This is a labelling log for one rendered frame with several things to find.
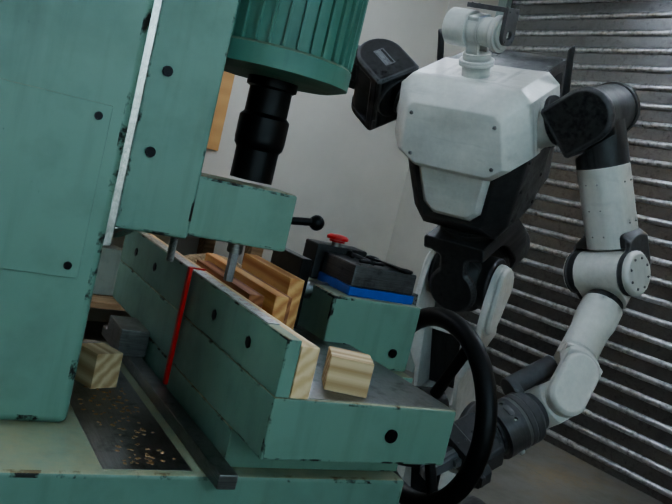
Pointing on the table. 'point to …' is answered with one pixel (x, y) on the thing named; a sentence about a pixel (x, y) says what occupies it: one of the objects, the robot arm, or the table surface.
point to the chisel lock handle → (309, 222)
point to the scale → (216, 283)
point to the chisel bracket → (241, 214)
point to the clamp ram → (294, 262)
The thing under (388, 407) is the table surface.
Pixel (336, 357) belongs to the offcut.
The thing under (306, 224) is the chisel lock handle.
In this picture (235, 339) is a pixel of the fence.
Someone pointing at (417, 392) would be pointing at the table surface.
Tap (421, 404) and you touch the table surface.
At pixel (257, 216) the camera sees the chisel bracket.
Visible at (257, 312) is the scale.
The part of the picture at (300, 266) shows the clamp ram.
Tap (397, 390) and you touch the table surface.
